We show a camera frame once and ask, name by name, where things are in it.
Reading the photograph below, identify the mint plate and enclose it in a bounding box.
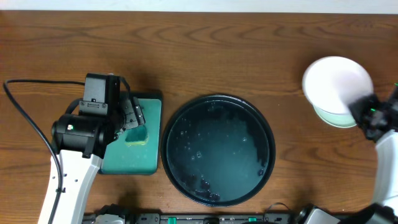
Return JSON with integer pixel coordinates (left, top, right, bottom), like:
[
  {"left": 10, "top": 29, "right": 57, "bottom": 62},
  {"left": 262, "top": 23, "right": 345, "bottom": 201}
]
[{"left": 313, "top": 105, "right": 356, "bottom": 128}]

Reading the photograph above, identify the white plate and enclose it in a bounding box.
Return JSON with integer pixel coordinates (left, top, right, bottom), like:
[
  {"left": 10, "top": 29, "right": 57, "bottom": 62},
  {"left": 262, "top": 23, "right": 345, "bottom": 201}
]
[{"left": 302, "top": 56, "right": 374, "bottom": 114}]

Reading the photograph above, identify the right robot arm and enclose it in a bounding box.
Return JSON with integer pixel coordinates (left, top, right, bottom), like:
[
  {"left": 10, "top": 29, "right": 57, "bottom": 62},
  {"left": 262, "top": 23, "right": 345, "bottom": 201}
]
[{"left": 340, "top": 90, "right": 397, "bottom": 224}]

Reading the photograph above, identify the green yellow sponge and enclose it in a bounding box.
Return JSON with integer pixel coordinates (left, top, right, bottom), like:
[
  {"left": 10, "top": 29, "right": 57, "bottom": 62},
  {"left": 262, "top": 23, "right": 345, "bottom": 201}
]
[{"left": 125, "top": 125, "right": 149, "bottom": 146}]

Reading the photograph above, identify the black round tray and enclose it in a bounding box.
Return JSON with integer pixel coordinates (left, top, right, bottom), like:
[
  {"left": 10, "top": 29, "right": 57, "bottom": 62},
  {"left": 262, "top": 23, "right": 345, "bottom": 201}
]
[{"left": 160, "top": 95, "right": 276, "bottom": 207}]

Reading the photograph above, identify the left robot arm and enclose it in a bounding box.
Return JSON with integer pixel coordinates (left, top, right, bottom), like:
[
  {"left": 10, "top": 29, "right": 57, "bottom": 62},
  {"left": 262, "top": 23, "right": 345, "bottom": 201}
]
[{"left": 39, "top": 73, "right": 145, "bottom": 223}]

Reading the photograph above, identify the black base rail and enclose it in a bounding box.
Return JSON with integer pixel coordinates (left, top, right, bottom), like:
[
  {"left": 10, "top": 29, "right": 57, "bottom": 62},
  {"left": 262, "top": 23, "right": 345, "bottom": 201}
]
[{"left": 82, "top": 212, "right": 299, "bottom": 224}]

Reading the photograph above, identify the dark green rectangular water tray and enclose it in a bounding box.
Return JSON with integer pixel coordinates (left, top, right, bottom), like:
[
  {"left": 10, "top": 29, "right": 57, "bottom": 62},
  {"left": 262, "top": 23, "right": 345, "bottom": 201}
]
[{"left": 99, "top": 91, "right": 162, "bottom": 175}]

